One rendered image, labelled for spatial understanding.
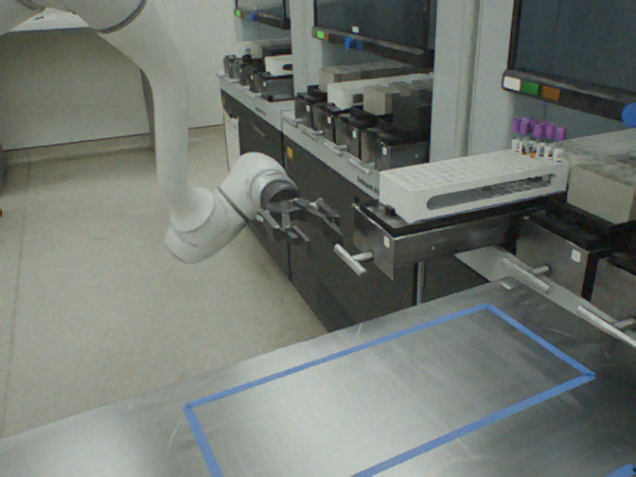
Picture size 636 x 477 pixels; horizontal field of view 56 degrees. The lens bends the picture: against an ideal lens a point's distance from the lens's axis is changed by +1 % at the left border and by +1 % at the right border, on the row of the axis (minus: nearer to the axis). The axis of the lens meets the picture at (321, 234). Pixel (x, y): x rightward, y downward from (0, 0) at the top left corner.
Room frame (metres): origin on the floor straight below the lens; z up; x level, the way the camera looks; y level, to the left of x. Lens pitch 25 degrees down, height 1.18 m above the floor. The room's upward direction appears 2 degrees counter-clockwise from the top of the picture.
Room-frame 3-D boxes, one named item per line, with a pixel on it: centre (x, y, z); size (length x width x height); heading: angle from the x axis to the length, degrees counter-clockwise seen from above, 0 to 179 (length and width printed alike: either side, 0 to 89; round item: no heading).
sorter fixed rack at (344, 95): (1.64, -0.18, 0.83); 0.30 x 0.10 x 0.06; 112
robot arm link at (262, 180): (1.12, 0.09, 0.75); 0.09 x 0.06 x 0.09; 112
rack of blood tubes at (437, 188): (0.91, -0.25, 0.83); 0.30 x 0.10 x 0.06; 112
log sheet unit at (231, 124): (2.54, 0.38, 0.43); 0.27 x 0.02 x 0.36; 22
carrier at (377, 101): (1.46, -0.15, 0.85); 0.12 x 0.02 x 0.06; 23
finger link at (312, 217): (1.00, 0.02, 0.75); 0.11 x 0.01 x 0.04; 38
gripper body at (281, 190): (1.05, 0.06, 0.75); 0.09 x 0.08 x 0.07; 22
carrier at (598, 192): (0.81, -0.41, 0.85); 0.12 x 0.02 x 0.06; 22
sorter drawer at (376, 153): (1.41, -0.42, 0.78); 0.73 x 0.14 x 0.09; 112
